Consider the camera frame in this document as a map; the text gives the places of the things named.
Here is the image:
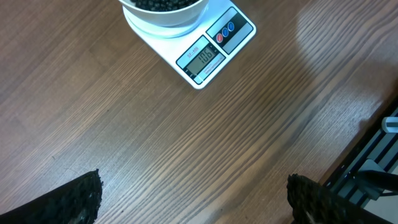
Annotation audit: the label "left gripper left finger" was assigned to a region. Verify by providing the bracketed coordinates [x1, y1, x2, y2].
[1, 169, 103, 224]

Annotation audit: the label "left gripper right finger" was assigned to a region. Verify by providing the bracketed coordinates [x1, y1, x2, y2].
[287, 174, 388, 224]

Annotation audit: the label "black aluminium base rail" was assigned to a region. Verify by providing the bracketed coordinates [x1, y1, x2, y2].
[323, 106, 397, 208]

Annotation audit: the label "black beans in bowl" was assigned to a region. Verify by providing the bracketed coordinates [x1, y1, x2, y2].
[131, 0, 198, 12]

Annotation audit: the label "white digital kitchen scale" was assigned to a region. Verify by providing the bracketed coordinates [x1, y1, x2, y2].
[123, 1, 257, 90]

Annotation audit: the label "white bowl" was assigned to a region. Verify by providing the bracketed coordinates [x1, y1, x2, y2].
[119, 0, 209, 27]

